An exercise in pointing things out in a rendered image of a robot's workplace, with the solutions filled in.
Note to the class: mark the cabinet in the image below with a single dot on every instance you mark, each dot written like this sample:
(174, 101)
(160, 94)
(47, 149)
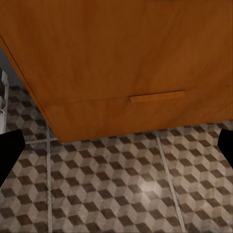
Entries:
(98, 68)

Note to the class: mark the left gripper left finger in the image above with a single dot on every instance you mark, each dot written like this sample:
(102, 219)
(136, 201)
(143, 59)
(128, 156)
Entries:
(12, 145)

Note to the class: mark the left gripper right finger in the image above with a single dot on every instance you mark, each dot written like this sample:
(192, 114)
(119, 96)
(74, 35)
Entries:
(225, 144)

